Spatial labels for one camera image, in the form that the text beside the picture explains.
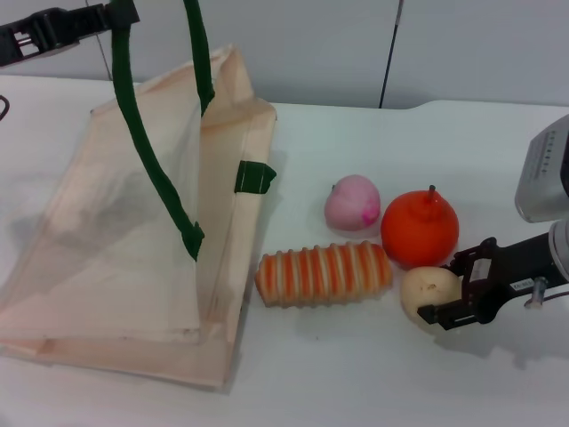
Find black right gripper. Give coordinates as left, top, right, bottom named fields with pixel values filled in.
left=416, top=230, right=569, bottom=334

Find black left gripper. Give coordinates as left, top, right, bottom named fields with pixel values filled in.
left=0, top=0, right=141, bottom=68

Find beige round potato toy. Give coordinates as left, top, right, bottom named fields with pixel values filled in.
left=399, top=265, right=464, bottom=334

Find cream canvas handbag green handles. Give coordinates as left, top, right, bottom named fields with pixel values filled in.
left=0, top=0, right=279, bottom=392

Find orange fruit toy with stem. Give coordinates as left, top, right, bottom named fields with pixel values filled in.
left=380, top=184, right=461, bottom=270

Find orange striped bread roll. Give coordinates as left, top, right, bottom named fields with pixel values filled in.
left=253, top=239, right=394, bottom=310

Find pink peach toy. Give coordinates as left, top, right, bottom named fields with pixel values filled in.
left=323, top=173, right=382, bottom=232

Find right wrist cable with plug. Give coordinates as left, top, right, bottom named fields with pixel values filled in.
left=523, top=275, right=569, bottom=311

